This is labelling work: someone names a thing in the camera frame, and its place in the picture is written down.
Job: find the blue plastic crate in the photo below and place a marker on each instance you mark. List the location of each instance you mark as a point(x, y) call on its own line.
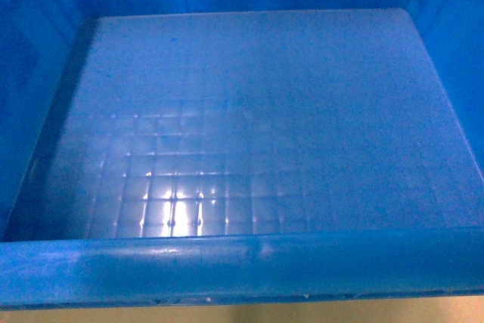
point(206, 152)

